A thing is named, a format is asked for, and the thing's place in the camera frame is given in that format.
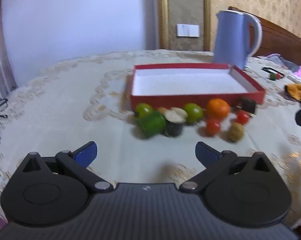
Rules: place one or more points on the black plastic clip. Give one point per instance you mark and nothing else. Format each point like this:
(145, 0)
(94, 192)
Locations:
(269, 69)

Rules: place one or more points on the wooden bed headboard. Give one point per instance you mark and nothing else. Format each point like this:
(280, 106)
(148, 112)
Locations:
(278, 37)

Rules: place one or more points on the white wall switch panel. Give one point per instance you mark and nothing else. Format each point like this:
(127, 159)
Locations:
(188, 30)

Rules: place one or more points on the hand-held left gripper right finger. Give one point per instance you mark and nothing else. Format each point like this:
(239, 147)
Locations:
(206, 153)

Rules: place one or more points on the yellow cloth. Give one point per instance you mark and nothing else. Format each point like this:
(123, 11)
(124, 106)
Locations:
(298, 91)

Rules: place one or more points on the red cherry tomato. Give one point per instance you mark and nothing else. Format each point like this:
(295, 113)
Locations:
(243, 117)
(213, 127)

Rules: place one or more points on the green cucumber piece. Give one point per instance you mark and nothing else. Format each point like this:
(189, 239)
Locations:
(151, 124)

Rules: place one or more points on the gold wall frame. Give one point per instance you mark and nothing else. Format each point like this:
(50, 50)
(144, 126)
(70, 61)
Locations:
(164, 15)

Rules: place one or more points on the green lime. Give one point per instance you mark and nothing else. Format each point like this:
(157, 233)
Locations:
(143, 110)
(193, 112)

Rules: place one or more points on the orange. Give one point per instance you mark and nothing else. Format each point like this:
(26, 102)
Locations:
(217, 108)

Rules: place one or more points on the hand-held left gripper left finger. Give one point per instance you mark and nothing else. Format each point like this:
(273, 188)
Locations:
(86, 153)

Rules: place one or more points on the dark cucumber piece white cut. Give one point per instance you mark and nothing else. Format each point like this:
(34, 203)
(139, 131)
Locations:
(174, 123)

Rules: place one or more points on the striped pink curtain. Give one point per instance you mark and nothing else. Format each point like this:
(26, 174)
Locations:
(0, 55)

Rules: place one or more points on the dark brown cube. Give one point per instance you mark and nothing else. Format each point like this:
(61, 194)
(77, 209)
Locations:
(248, 105)

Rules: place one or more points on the red cardboard box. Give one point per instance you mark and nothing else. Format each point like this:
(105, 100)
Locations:
(190, 85)

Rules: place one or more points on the blue electric kettle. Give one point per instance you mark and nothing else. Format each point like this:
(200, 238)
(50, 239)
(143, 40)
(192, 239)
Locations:
(231, 38)

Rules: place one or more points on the small cucumber slice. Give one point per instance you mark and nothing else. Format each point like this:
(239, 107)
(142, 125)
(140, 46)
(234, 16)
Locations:
(273, 76)

